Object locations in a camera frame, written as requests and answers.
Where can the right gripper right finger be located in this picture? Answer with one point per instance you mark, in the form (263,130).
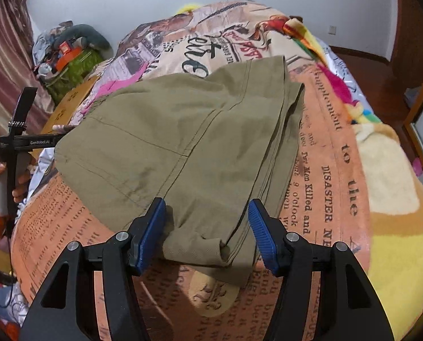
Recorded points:
(348,306)

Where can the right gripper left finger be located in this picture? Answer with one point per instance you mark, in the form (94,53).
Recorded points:
(89,283)

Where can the olive green pants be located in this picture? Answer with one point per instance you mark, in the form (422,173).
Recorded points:
(207,146)

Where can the colourful fleece blanket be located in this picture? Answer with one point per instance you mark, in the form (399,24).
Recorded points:
(382,166)

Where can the striped red curtain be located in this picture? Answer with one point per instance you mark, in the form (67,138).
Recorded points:
(16,67)

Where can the green patterned bag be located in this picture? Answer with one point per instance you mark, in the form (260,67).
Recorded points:
(72,74)

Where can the orange box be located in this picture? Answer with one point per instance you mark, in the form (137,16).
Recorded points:
(67,54)

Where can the pink folded pants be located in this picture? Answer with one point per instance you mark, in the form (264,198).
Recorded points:
(112,86)

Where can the newspaper print bedspread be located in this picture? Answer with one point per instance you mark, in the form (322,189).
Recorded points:
(179,301)

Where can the grey plush pillow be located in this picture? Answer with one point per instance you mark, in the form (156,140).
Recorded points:
(93,37)

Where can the yellow foam tube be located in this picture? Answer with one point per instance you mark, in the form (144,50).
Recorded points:
(188,8)

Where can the wooden door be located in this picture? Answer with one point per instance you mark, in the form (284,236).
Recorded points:
(394,87)

